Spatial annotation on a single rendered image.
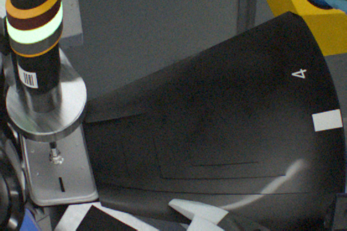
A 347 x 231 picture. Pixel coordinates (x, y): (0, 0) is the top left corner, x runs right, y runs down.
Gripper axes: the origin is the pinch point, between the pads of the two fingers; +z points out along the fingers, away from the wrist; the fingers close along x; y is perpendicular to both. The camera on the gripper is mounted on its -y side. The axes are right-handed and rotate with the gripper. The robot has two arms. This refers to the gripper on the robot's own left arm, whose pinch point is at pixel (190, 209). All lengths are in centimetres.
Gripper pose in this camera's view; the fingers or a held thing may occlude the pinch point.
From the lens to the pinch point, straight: 62.6
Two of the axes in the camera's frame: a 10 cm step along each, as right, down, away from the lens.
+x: 0.7, 5.4, 8.4
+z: -7.6, -5.2, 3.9
